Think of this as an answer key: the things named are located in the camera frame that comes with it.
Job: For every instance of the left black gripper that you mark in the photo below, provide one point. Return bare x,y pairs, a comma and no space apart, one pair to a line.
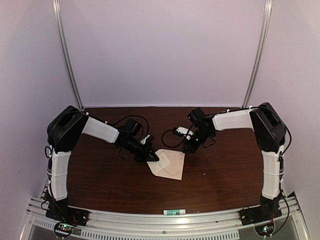
147,151

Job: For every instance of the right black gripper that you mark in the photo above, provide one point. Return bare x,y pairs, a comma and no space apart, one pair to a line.
192,149

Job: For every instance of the beige envelope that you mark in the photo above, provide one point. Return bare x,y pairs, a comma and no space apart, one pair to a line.
170,164

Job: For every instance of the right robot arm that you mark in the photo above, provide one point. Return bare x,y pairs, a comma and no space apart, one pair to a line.
270,135

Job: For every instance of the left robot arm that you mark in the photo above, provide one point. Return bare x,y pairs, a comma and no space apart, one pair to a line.
63,134

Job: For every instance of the green white glue stick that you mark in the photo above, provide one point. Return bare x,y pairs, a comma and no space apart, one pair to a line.
174,212

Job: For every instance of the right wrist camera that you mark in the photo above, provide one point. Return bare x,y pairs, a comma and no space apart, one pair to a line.
182,132

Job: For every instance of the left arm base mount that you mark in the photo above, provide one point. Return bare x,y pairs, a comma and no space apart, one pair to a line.
60,210

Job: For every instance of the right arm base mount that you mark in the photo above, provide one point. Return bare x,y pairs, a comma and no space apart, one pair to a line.
266,211

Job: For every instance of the aluminium front rail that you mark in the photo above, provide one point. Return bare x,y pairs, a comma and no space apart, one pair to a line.
104,225

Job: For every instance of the right aluminium frame post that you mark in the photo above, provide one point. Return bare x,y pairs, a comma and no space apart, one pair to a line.
263,36

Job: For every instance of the aluminium frame post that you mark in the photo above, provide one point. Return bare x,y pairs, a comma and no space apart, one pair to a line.
263,36
56,4

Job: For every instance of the left aluminium frame post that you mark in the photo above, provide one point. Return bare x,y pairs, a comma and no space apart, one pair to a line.
56,4

